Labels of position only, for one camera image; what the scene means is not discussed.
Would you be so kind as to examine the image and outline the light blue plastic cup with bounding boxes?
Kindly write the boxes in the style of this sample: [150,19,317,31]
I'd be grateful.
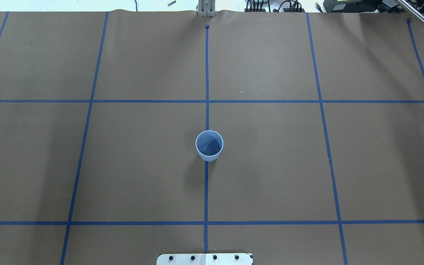
[195,130,224,162]

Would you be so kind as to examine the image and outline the brown paper table cover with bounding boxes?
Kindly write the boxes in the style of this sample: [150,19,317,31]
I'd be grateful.
[0,10,424,265]

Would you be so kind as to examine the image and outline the black power strip with plugs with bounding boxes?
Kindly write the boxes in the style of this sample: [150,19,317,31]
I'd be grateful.
[243,0,305,13]

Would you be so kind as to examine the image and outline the black equipment box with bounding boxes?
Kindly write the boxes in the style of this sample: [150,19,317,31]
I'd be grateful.
[323,0,424,14]

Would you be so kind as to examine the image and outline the aluminium frame post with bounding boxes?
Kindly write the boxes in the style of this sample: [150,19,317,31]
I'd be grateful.
[197,0,216,17]

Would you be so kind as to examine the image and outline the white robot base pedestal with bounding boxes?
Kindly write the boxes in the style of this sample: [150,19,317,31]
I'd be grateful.
[156,253,254,265]

